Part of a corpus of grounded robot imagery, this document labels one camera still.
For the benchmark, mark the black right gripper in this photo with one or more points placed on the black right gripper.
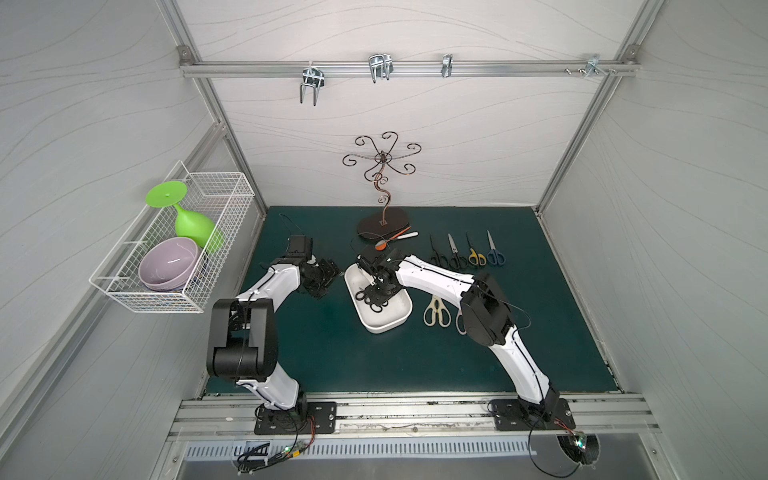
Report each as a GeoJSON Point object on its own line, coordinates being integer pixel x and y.
{"type": "Point", "coordinates": [380, 282]}

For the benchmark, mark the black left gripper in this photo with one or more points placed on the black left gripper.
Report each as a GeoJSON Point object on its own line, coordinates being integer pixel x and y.
{"type": "Point", "coordinates": [321, 274]}

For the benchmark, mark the small black handled scissors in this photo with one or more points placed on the small black handled scissors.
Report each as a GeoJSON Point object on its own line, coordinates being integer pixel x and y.
{"type": "Point", "coordinates": [374, 299]}

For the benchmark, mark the white storage box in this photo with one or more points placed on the white storage box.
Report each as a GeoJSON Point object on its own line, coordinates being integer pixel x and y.
{"type": "Point", "coordinates": [374, 319]}

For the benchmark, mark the all black scissors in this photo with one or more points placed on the all black scissors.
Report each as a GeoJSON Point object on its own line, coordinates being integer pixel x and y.
{"type": "Point", "coordinates": [437, 258]}

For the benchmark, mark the cream kitchen scissors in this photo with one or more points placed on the cream kitchen scissors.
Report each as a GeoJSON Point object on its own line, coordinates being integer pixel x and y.
{"type": "Point", "coordinates": [436, 313]}

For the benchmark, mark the black handled steel scissors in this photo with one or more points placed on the black handled steel scissors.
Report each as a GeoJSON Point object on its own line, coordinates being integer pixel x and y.
{"type": "Point", "coordinates": [457, 261]}

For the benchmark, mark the yellow handled scissors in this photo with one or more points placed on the yellow handled scissors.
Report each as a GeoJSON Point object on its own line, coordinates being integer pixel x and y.
{"type": "Point", "coordinates": [475, 258]}

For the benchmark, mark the pink kitchen scissors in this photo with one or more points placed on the pink kitchen scissors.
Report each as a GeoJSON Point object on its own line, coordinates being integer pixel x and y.
{"type": "Point", "coordinates": [459, 324]}

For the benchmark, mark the blue handled scissors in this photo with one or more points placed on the blue handled scissors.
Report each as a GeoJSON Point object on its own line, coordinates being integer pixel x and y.
{"type": "Point", "coordinates": [494, 257]}

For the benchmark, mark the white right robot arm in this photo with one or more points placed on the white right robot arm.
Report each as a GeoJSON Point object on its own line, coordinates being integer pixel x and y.
{"type": "Point", "coordinates": [487, 316]}

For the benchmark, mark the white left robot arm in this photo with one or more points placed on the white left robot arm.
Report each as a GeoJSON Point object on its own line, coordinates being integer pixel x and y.
{"type": "Point", "coordinates": [243, 336]}

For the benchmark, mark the orange spoon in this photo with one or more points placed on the orange spoon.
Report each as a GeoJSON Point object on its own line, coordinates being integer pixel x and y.
{"type": "Point", "coordinates": [382, 244]}

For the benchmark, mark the bronze jewelry tree stand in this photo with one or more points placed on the bronze jewelry tree stand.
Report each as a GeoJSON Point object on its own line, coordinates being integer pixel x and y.
{"type": "Point", "coordinates": [389, 220]}

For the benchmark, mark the green table mat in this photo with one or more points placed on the green table mat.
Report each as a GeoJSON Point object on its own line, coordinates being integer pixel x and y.
{"type": "Point", "coordinates": [323, 345]}

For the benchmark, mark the green plastic goblet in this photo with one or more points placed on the green plastic goblet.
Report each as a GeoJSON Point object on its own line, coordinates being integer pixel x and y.
{"type": "Point", "coordinates": [188, 223]}

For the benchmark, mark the lilac bowl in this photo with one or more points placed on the lilac bowl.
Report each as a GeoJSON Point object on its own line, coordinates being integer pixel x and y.
{"type": "Point", "coordinates": [169, 265]}

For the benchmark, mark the metal double hook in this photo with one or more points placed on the metal double hook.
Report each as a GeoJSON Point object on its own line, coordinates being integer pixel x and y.
{"type": "Point", "coordinates": [313, 79]}
{"type": "Point", "coordinates": [380, 66]}

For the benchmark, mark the metal single hook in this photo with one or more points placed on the metal single hook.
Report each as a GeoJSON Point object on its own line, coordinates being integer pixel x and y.
{"type": "Point", "coordinates": [446, 65]}

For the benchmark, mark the metal corner hook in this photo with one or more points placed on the metal corner hook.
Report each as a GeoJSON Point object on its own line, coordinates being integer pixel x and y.
{"type": "Point", "coordinates": [592, 68]}

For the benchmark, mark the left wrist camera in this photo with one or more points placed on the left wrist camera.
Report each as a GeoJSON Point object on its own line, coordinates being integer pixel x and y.
{"type": "Point", "coordinates": [299, 249]}

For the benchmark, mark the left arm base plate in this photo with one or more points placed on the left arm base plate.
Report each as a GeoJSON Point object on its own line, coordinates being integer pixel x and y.
{"type": "Point", "coordinates": [297, 418]}

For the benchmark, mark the white wire basket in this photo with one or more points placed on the white wire basket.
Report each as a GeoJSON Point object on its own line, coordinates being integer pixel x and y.
{"type": "Point", "coordinates": [224, 197]}

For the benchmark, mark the aluminium front rail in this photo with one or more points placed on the aluminium front rail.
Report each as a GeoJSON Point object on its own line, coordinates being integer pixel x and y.
{"type": "Point", "coordinates": [416, 414]}

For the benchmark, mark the aluminium rail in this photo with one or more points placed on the aluminium rail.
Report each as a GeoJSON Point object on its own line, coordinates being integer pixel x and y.
{"type": "Point", "coordinates": [431, 68]}
{"type": "Point", "coordinates": [416, 414]}

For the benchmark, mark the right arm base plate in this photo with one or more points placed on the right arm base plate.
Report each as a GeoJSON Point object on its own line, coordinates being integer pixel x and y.
{"type": "Point", "coordinates": [513, 415]}

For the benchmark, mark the aluminium top rail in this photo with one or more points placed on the aluminium top rail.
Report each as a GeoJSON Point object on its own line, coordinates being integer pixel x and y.
{"type": "Point", "coordinates": [431, 68]}

